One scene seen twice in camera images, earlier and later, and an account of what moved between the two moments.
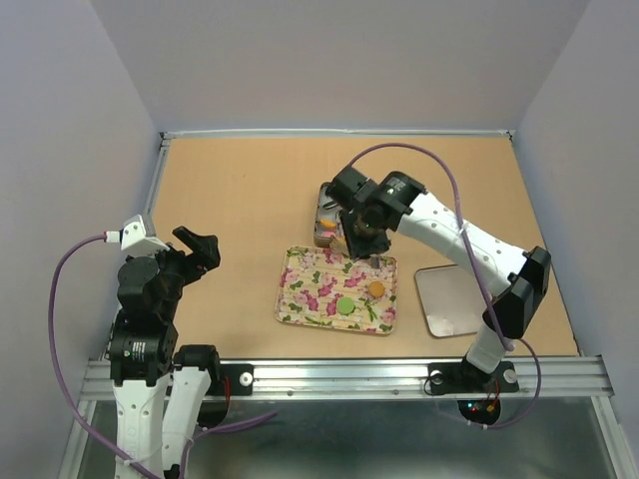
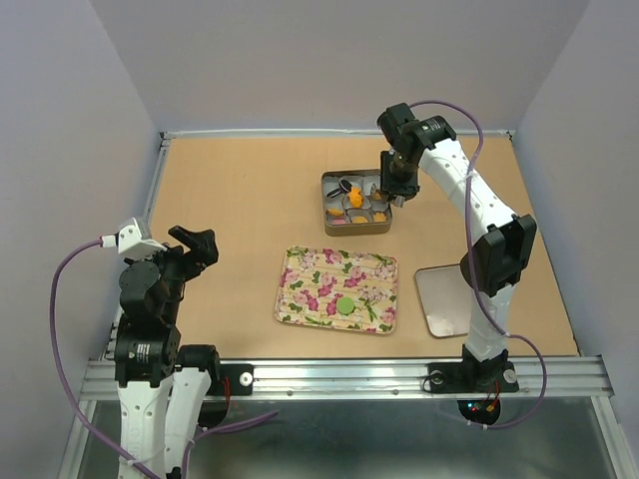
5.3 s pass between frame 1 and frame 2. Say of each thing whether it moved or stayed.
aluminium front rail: stayed
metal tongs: moved
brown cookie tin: moved
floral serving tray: stayed
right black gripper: moved
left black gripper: stayed
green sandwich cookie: stayed
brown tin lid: stayed
